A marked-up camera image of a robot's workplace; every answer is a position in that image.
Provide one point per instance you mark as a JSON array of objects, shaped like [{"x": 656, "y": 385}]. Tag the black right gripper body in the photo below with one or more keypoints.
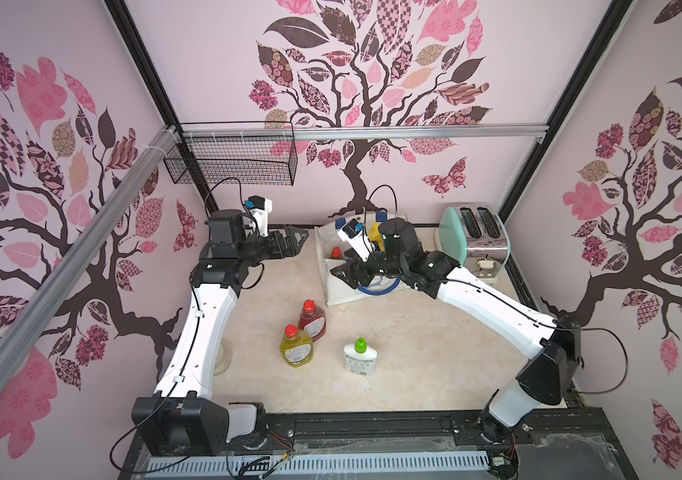
[{"x": 362, "y": 270}]

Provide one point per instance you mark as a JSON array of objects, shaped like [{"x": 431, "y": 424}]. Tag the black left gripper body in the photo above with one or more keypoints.
[{"x": 259, "y": 248}]

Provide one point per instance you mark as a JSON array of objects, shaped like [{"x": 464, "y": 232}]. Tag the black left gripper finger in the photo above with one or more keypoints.
[
  {"x": 297, "y": 233},
  {"x": 292, "y": 247}
]

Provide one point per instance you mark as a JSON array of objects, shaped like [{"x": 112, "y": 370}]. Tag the red liquid soap bottle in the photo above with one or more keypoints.
[{"x": 313, "y": 320}]

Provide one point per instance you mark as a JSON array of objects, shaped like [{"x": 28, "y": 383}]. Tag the yellow-green soap bottle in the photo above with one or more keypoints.
[{"x": 297, "y": 346}]

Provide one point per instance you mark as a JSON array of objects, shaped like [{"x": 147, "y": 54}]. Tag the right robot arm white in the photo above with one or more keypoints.
[{"x": 553, "y": 350}]

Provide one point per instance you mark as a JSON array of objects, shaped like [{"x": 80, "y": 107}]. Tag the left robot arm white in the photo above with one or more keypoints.
[{"x": 181, "y": 418}]

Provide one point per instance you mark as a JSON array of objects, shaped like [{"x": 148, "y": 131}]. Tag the white bottle green cap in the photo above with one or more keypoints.
[{"x": 360, "y": 357}]

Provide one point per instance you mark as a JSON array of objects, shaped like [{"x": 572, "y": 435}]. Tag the round beige lid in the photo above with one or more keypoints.
[{"x": 223, "y": 359}]

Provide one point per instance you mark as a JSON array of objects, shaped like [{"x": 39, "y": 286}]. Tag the mint chrome toaster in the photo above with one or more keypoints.
[{"x": 474, "y": 235}]

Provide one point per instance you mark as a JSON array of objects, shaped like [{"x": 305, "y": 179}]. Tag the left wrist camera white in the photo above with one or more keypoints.
[{"x": 259, "y": 209}]

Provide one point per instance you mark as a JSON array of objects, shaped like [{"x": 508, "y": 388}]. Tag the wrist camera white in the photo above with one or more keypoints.
[
  {"x": 354, "y": 234},
  {"x": 259, "y": 209}
]

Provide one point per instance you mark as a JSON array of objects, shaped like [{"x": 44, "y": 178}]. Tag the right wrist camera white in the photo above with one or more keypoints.
[{"x": 354, "y": 234}]

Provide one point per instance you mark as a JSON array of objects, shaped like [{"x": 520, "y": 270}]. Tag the aluminium rail back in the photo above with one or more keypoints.
[{"x": 377, "y": 132}]

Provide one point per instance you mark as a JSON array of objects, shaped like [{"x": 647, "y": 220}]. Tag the aluminium rail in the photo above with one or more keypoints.
[
  {"x": 377, "y": 132},
  {"x": 23, "y": 334}
]

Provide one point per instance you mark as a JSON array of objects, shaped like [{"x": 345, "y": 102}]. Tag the black wire mesh basket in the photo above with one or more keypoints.
[{"x": 261, "y": 153}]

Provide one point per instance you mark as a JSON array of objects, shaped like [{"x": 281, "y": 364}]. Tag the black base frame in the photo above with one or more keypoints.
[{"x": 554, "y": 443}]

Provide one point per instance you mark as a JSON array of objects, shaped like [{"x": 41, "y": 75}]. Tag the aluminium rail left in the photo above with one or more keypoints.
[{"x": 23, "y": 334}]

